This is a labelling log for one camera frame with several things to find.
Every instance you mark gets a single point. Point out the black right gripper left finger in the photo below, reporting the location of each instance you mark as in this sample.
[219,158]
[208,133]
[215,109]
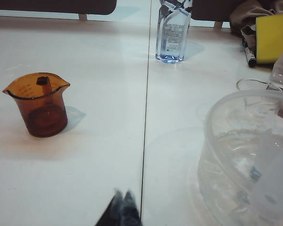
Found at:
[113,212]

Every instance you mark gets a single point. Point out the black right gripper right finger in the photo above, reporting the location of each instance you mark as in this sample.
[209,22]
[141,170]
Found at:
[130,212]

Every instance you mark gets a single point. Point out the small amber measuring cup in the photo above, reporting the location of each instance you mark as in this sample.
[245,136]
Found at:
[47,117]

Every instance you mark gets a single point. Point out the translucent white plastic cup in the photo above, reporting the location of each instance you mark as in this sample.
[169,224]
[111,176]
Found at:
[278,179]

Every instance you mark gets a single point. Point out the clear plastic water bottle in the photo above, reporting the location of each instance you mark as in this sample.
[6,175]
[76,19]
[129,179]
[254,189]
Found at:
[171,35]

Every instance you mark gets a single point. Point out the clear plastic basin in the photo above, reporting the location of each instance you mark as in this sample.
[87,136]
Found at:
[217,164]

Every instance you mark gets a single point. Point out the black marker pen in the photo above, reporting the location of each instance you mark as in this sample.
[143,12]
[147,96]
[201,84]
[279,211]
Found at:
[250,56]

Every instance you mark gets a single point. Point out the wide brown desk partition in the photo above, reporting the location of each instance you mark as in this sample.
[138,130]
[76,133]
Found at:
[52,7]

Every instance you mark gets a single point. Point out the yellow sponge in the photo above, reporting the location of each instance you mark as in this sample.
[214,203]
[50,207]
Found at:
[273,40]

